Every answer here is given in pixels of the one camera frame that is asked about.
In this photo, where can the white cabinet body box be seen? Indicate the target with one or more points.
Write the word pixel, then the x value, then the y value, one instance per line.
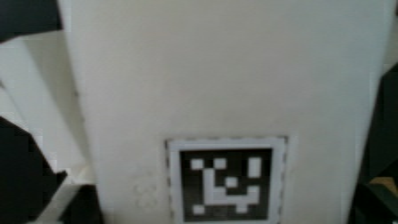
pixel 36 77

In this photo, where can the white block with markers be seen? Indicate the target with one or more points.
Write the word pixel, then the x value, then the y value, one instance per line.
pixel 226 70

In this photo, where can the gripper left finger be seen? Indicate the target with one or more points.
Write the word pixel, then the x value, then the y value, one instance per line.
pixel 73 206

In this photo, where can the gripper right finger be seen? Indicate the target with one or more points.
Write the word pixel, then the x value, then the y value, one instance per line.
pixel 374 208

